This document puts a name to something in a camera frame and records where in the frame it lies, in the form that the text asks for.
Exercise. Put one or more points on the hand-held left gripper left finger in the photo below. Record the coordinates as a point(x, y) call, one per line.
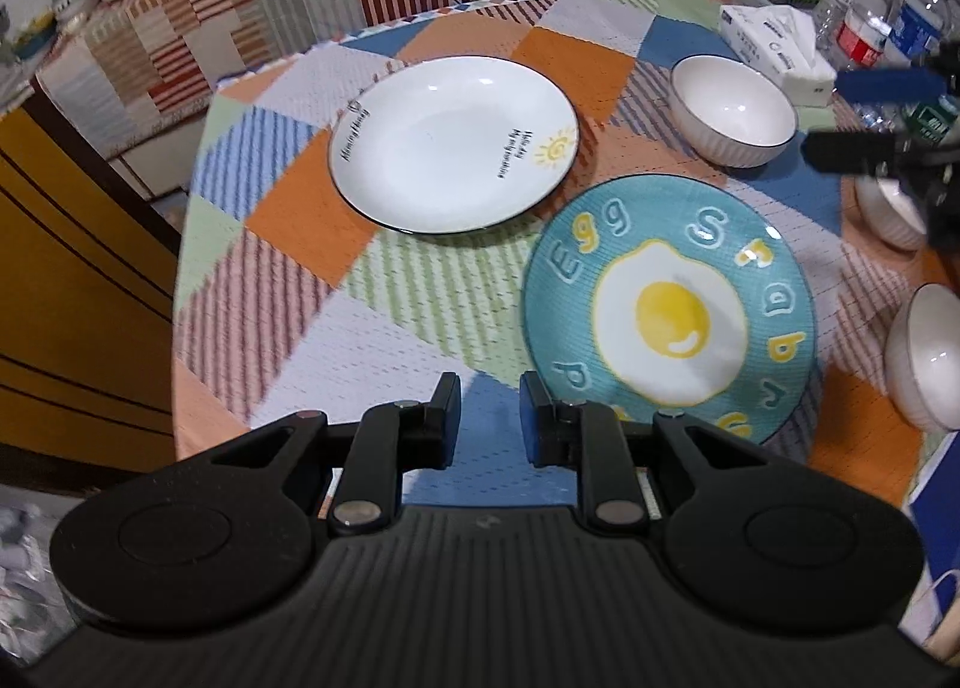
point(451, 433)

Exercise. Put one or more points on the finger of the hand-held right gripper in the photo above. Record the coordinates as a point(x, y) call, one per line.
point(851, 151)
point(885, 85)

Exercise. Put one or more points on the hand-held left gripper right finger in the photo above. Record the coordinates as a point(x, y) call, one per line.
point(530, 429)

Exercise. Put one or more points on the white ribbed bowl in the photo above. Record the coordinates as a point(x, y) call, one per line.
point(731, 106)
point(926, 365)
point(892, 217)

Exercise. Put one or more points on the blue plate with egg print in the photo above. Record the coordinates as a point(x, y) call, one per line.
point(675, 260)

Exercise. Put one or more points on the white plate with sun print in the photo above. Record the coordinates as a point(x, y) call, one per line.
point(442, 140)

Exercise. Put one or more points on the green label bottle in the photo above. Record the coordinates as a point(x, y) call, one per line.
point(931, 119)

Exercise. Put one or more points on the red label water bottle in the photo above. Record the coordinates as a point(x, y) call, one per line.
point(868, 27)

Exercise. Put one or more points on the blue label water bottle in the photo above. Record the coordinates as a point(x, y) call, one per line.
point(919, 20)

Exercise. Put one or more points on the white tissue box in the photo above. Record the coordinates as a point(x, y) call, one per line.
point(772, 42)

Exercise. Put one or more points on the patchwork tablecloth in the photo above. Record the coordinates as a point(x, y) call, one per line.
point(300, 230)

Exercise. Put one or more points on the blue box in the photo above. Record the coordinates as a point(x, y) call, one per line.
point(937, 500)

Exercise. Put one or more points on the yellow wooden door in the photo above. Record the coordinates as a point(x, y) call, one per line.
point(67, 283)

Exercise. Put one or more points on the striped patchwork counter cloth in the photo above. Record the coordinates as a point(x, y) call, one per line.
point(225, 12)

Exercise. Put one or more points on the glass jar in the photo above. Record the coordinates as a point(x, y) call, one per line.
point(73, 5)

